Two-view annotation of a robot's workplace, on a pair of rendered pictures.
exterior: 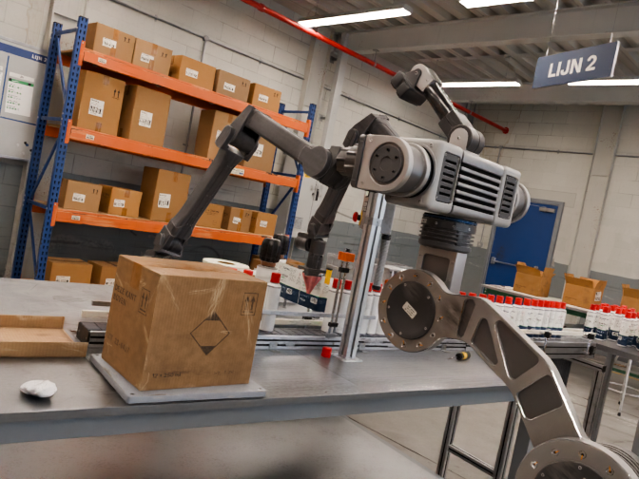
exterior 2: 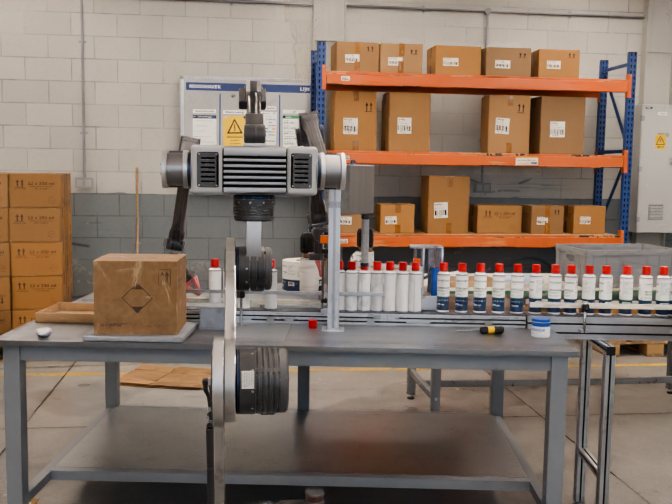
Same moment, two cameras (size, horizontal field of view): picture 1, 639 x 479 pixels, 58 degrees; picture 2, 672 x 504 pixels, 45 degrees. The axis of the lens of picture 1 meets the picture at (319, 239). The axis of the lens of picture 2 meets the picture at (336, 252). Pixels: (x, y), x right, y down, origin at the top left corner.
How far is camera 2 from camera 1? 221 cm
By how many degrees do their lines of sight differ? 39
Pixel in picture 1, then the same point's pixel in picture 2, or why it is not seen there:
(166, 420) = (117, 355)
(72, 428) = (59, 354)
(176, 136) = (469, 133)
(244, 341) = (166, 304)
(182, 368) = (120, 321)
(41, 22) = (306, 53)
